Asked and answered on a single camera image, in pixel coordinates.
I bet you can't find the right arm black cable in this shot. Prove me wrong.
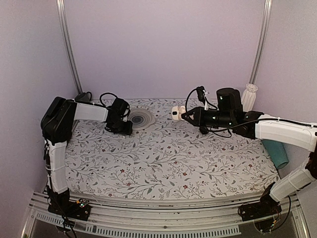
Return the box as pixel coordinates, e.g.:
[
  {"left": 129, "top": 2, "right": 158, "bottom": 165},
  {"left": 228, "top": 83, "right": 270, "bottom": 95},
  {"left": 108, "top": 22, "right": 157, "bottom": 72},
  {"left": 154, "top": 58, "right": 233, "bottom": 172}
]
[{"left": 185, "top": 88, "right": 280, "bottom": 138}]

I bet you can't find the floral patterned table mat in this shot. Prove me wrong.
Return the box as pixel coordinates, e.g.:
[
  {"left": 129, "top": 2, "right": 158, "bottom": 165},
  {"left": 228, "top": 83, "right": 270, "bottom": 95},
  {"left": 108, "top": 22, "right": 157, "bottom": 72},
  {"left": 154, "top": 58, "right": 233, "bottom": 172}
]
[{"left": 65, "top": 99, "right": 279, "bottom": 200}]

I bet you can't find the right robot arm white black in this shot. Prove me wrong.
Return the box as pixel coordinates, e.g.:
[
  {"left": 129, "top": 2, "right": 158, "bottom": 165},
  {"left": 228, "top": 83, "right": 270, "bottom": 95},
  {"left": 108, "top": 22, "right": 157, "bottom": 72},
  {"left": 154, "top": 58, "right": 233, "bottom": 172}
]
[{"left": 171, "top": 86, "right": 317, "bottom": 221}]

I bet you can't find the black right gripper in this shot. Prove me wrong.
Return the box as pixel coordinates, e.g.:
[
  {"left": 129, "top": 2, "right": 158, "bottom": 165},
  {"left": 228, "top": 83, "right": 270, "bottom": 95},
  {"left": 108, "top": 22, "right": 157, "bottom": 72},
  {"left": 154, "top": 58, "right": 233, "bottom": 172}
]
[{"left": 182, "top": 106, "right": 234, "bottom": 128}]

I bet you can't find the aluminium frame post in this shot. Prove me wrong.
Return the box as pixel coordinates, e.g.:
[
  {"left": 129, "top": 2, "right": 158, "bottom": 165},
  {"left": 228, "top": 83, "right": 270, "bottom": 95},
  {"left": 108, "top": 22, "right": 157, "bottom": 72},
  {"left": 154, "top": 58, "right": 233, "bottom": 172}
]
[
  {"left": 249, "top": 0, "right": 272, "bottom": 85},
  {"left": 56, "top": 0, "right": 83, "bottom": 94}
]

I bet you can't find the right aluminium frame post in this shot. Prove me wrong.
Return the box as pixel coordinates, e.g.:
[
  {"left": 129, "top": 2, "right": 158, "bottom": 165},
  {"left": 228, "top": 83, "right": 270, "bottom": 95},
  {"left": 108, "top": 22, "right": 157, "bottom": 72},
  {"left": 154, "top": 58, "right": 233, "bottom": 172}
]
[{"left": 249, "top": 0, "right": 272, "bottom": 85}]

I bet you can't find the white earbuds charging case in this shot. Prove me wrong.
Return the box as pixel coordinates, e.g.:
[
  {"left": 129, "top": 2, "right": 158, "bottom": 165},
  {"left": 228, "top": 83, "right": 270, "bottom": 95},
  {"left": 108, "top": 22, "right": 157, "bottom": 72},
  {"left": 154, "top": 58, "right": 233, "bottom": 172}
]
[{"left": 171, "top": 106, "right": 186, "bottom": 121}]

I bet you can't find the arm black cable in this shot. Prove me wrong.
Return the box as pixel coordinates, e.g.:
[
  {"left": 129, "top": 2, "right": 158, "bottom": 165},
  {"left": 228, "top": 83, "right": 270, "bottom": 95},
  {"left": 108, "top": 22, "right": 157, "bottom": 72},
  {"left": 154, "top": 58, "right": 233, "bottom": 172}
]
[
  {"left": 99, "top": 92, "right": 131, "bottom": 117},
  {"left": 185, "top": 88, "right": 280, "bottom": 138}
]

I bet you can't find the swirl patterned shallow plate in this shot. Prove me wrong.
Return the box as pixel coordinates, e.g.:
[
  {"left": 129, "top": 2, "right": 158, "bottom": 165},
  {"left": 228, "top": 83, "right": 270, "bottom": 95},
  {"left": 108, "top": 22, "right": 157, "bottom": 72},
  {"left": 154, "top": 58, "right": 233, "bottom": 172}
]
[{"left": 128, "top": 108, "right": 156, "bottom": 131}]

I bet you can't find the white ribbed vase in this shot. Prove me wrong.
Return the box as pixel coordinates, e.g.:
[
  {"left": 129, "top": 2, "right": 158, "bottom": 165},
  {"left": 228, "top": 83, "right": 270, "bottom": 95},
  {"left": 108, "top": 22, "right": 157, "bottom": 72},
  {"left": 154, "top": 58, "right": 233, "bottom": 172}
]
[{"left": 241, "top": 83, "right": 258, "bottom": 112}]

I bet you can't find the left aluminium frame post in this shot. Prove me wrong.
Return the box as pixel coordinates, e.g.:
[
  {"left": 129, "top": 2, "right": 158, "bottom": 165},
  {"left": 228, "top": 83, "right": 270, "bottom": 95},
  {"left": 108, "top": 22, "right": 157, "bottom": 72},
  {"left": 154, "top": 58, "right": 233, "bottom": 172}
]
[{"left": 56, "top": 0, "right": 83, "bottom": 94}]

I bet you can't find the teal cylinder roll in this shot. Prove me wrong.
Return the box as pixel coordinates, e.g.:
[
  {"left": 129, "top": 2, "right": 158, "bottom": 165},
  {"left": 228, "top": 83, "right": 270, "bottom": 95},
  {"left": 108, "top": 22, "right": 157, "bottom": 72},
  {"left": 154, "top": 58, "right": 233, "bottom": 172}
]
[{"left": 262, "top": 139, "right": 289, "bottom": 169}]

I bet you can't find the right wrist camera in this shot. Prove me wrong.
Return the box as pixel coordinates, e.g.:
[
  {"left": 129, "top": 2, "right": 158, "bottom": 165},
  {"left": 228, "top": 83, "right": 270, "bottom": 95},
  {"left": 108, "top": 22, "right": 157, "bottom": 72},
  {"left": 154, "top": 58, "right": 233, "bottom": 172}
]
[{"left": 196, "top": 86, "right": 207, "bottom": 103}]

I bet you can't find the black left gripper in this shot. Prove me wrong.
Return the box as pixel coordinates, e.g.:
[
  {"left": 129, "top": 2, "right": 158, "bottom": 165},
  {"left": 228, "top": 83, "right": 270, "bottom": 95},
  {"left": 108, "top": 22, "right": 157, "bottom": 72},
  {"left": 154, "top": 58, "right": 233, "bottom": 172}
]
[{"left": 110, "top": 118, "right": 133, "bottom": 135}]

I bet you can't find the grey mug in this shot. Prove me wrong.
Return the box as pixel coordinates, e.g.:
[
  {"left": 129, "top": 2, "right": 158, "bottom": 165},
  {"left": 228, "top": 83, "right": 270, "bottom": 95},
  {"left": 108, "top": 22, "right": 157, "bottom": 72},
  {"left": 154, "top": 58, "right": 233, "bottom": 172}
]
[{"left": 74, "top": 92, "right": 92, "bottom": 103}]

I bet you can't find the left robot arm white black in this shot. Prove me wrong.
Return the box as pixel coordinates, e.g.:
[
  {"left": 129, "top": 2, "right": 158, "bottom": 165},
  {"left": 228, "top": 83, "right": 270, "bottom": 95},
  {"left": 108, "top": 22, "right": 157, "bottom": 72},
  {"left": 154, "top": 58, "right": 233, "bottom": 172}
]
[{"left": 41, "top": 97, "right": 132, "bottom": 221}]

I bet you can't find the aluminium front rail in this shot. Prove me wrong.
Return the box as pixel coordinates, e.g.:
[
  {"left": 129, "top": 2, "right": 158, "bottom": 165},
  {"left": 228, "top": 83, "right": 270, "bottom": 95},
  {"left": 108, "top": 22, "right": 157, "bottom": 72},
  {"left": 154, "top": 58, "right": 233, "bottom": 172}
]
[{"left": 21, "top": 192, "right": 312, "bottom": 238}]

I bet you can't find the black earbud case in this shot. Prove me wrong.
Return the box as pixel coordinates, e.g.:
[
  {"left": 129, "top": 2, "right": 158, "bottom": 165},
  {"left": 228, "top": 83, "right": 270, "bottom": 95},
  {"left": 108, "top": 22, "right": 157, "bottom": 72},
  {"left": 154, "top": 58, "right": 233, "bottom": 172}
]
[{"left": 199, "top": 127, "right": 209, "bottom": 135}]

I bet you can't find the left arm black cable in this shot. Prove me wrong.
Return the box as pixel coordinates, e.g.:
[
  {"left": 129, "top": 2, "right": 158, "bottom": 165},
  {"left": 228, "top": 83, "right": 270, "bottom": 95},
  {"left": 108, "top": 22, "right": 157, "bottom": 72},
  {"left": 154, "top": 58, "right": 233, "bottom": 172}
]
[{"left": 99, "top": 92, "right": 131, "bottom": 117}]

